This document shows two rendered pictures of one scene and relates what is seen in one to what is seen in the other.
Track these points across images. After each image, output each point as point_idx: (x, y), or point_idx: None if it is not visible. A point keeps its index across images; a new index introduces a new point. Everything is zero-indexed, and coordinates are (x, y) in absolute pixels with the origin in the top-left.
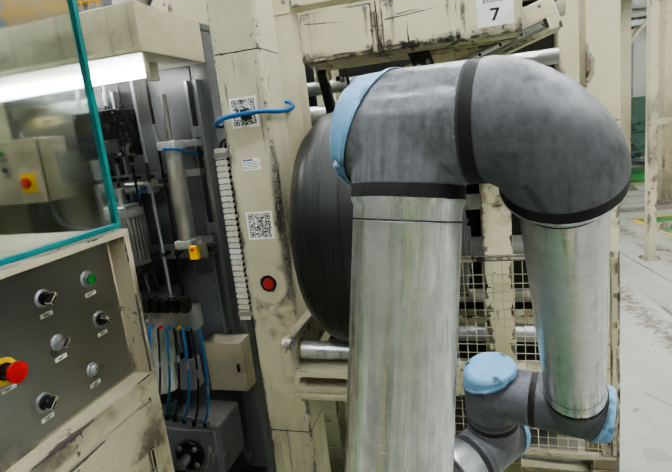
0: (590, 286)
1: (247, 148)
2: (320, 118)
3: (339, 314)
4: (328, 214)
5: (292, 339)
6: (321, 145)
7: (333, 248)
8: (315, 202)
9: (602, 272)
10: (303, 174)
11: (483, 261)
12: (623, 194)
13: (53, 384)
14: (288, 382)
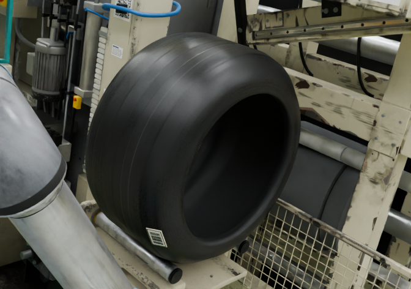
0: (51, 264)
1: (118, 37)
2: (169, 35)
3: (101, 204)
4: (107, 122)
5: (90, 206)
6: (137, 62)
7: (101, 150)
8: (104, 108)
9: (57, 259)
10: (112, 81)
11: (318, 228)
12: (14, 209)
13: None
14: None
